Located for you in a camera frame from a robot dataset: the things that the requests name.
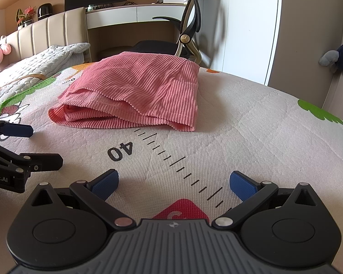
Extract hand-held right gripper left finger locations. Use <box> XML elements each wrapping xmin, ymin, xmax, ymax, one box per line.
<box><xmin>31</xmin><ymin>169</ymin><xmax>135</xmax><ymax>230</ymax></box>

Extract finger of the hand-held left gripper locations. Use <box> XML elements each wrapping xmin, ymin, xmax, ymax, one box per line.
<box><xmin>0</xmin><ymin>141</ymin><xmax>64</xmax><ymax>174</ymax></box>
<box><xmin>0</xmin><ymin>116</ymin><xmax>34</xmax><ymax>142</ymax></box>

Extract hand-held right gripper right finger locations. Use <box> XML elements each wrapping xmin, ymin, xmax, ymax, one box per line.
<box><xmin>212</xmin><ymin>171</ymin><xmax>318</xmax><ymax>230</ymax></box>

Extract pink ribbed sweater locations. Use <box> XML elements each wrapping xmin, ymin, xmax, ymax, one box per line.
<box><xmin>48</xmin><ymin>51</ymin><xmax>201</xmax><ymax>133</ymax></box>

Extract printed play mat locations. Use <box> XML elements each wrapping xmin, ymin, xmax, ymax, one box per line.
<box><xmin>0</xmin><ymin>62</ymin><xmax>343</xmax><ymax>227</ymax></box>

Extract grey quilted blanket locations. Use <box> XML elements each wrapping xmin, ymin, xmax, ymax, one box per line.
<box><xmin>0</xmin><ymin>42</ymin><xmax>91</xmax><ymax>115</ymax></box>

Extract beige padded headboard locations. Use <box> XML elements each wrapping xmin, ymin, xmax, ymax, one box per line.
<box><xmin>0</xmin><ymin>7</ymin><xmax>89</xmax><ymax>65</ymax></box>

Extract potted plant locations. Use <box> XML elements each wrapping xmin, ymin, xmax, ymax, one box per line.
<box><xmin>15</xmin><ymin>6</ymin><xmax>36</xmax><ymax>29</ymax></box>

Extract black round speaker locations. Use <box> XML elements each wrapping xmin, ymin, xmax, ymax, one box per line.
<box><xmin>37</xmin><ymin>3</ymin><xmax>53</xmax><ymax>21</ymax></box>

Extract black and gold office chair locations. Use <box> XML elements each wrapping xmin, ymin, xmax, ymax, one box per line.
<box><xmin>132</xmin><ymin>0</ymin><xmax>204</xmax><ymax>67</ymax></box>

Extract white wardrobe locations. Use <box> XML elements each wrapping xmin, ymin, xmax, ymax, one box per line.
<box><xmin>200</xmin><ymin>0</ymin><xmax>284</xmax><ymax>87</ymax></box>

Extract white desk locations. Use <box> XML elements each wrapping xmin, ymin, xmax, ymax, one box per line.
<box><xmin>85</xmin><ymin>2</ymin><xmax>190</xmax><ymax>63</ymax></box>

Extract grey and navy plush toy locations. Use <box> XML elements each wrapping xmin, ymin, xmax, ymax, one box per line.
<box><xmin>319</xmin><ymin>38</ymin><xmax>343</xmax><ymax>85</ymax></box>

